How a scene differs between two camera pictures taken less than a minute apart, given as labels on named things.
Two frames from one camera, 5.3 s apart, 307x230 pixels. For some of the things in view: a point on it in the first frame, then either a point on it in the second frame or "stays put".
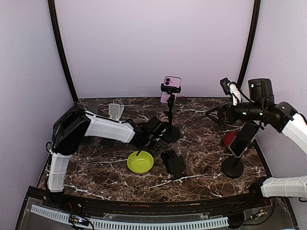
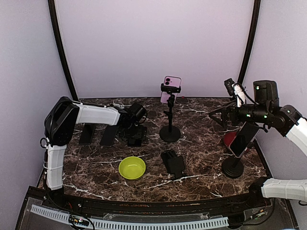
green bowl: (141, 164) -> (132, 167)
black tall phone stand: (171, 133) stays put
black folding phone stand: (174, 164) stays put
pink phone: (170, 81) stays put
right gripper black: (222, 109) stays put
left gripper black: (154, 148) -> (141, 133)
